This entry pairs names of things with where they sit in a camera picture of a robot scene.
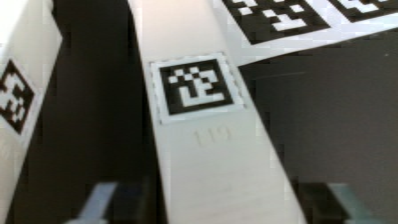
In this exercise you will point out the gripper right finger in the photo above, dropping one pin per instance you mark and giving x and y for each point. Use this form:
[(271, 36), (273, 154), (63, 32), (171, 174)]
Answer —
[(331, 205)]

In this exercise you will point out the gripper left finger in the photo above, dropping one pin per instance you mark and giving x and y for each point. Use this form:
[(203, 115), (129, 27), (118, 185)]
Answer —
[(114, 205)]

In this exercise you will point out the white left rear desk leg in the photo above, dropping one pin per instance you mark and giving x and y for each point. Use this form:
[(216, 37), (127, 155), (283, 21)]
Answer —
[(29, 50)]

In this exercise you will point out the white bracket desk leg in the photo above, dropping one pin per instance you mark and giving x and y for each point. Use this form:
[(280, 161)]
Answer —
[(226, 186)]

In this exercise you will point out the white marker base bracket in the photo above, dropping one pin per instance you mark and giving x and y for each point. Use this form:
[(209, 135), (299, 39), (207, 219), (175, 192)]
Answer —
[(274, 27)]

